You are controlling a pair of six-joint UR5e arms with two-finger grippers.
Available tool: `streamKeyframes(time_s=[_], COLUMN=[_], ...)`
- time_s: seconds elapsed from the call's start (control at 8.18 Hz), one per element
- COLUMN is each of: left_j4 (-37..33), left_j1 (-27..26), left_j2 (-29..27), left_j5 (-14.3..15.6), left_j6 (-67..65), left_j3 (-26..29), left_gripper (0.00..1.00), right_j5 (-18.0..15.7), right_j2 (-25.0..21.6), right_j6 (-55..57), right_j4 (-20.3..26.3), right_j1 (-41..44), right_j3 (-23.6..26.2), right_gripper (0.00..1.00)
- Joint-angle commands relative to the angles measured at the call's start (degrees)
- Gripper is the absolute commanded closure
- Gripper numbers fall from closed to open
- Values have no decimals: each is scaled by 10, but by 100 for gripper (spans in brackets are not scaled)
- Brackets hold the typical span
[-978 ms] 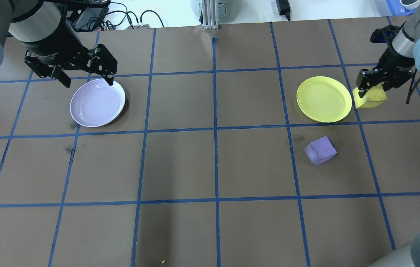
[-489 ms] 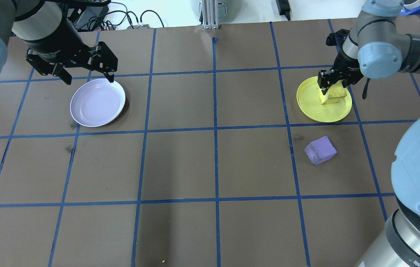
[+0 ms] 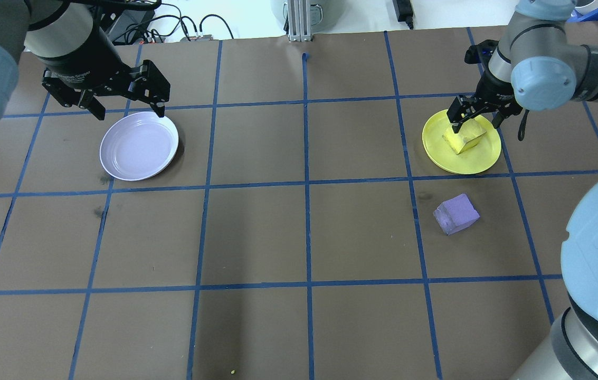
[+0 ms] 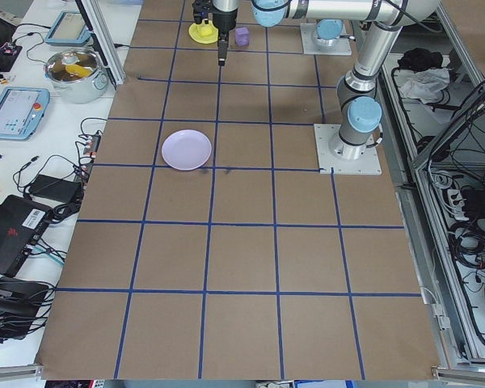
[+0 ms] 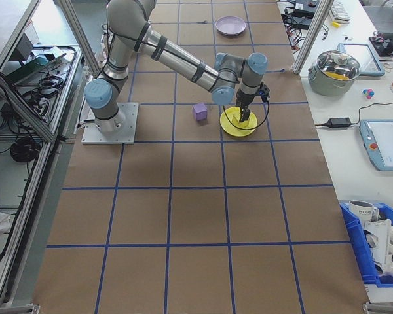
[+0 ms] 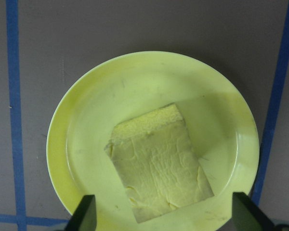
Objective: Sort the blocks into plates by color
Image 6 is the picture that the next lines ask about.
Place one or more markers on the yellow foam block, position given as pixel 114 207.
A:
pixel 159 163

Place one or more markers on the yellow plate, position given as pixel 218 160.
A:
pixel 147 84

